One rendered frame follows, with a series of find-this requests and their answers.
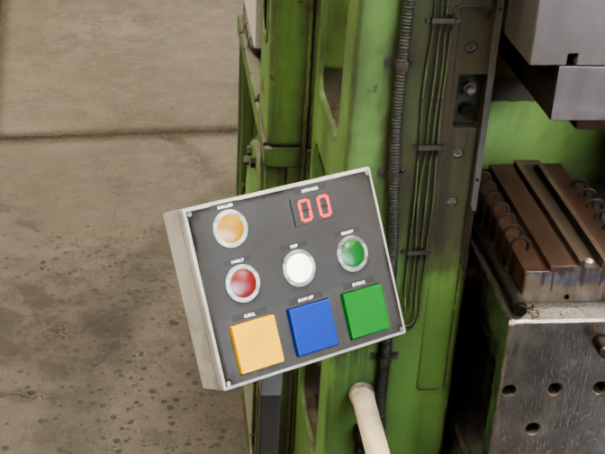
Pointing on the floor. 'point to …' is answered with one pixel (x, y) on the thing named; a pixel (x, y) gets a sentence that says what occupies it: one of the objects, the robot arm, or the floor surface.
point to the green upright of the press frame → (411, 435)
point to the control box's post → (269, 414)
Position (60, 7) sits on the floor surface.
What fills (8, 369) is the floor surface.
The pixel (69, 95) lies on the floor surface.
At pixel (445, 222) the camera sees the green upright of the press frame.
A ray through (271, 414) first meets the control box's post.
